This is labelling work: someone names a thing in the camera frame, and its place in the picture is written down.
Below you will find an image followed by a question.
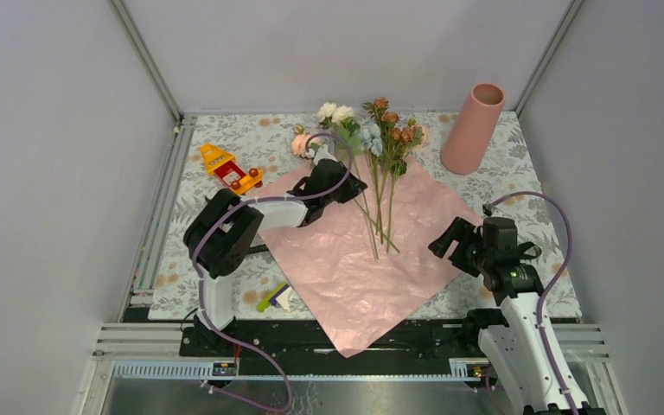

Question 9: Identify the orange rose flower stem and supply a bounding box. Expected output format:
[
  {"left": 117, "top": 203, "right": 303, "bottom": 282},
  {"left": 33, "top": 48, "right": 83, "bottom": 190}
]
[{"left": 362, "top": 97, "right": 427, "bottom": 253}]

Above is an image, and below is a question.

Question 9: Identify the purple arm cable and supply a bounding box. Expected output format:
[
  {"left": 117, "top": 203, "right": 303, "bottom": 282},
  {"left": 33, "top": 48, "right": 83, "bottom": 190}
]
[
  {"left": 482, "top": 191, "right": 582, "bottom": 415},
  {"left": 190, "top": 132, "right": 356, "bottom": 413}
]

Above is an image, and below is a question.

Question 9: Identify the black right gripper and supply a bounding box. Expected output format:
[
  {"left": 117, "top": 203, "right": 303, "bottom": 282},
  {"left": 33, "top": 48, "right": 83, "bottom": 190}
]
[{"left": 427, "top": 216, "right": 493, "bottom": 278}]

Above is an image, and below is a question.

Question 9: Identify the perforated metal front rail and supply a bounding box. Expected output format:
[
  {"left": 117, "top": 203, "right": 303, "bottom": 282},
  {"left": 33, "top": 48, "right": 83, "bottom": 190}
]
[{"left": 112, "top": 361, "right": 485, "bottom": 383}]

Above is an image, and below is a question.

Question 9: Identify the blue hydrangea flower stem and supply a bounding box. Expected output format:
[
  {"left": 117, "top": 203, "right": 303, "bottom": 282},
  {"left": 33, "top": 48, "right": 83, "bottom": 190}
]
[{"left": 360, "top": 123, "right": 384, "bottom": 244}]

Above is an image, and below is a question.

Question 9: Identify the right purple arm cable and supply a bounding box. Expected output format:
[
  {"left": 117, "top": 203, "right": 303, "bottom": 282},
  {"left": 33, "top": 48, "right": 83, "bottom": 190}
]
[{"left": 482, "top": 191, "right": 582, "bottom": 415}]

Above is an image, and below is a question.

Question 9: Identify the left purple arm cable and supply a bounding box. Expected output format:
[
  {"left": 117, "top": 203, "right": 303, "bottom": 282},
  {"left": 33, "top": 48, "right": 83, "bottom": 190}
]
[{"left": 190, "top": 132, "right": 356, "bottom": 413}]

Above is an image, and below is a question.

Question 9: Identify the pink wrapping paper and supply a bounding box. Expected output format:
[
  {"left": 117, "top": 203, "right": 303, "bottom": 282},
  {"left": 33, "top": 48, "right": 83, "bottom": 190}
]
[{"left": 233, "top": 162, "right": 482, "bottom": 357}]

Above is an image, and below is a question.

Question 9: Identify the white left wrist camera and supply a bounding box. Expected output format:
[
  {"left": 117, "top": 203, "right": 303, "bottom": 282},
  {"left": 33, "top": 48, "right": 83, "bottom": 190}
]
[{"left": 307, "top": 143, "right": 337, "bottom": 166}]

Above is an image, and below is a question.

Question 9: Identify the green purple white toy block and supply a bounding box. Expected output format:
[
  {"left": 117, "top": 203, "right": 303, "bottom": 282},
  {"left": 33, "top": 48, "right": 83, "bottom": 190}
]
[{"left": 257, "top": 283, "right": 293, "bottom": 312}]

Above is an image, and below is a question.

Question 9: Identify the pink cylindrical vase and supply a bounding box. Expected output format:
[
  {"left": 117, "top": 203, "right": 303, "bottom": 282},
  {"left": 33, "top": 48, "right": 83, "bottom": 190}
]
[{"left": 440, "top": 83, "right": 505, "bottom": 175}]

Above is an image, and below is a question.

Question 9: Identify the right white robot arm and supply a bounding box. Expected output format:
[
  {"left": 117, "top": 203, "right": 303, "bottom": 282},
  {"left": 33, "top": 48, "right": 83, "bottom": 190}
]
[{"left": 428, "top": 217, "right": 605, "bottom": 414}]

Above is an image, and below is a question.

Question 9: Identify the black ribbon with gold letters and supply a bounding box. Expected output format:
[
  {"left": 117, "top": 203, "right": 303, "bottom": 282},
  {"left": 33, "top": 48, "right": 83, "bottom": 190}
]
[{"left": 248, "top": 244, "right": 269, "bottom": 254}]

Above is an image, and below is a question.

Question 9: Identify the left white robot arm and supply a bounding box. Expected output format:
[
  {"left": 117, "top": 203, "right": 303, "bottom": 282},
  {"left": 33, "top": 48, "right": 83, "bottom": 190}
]
[{"left": 183, "top": 158, "right": 367, "bottom": 355}]

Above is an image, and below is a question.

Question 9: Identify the pink flower stem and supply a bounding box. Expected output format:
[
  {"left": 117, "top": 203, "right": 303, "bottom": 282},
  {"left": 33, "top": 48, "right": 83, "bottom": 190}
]
[{"left": 290, "top": 124, "right": 323, "bottom": 159}]

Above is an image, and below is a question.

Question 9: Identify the floral patterned table mat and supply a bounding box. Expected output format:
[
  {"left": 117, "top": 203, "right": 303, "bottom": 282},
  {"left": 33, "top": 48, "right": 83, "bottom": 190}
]
[{"left": 148, "top": 112, "right": 582, "bottom": 320}]

